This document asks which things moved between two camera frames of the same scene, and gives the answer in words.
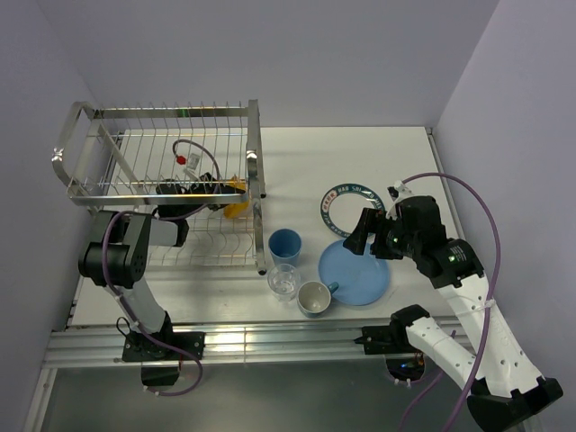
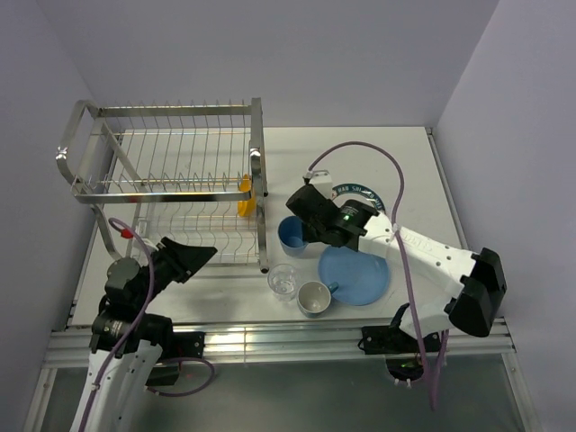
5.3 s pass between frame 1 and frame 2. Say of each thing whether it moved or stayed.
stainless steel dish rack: stayed
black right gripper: moved
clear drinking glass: stayed
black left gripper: moved
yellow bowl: moved
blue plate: stayed
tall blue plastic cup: moved
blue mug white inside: stayed
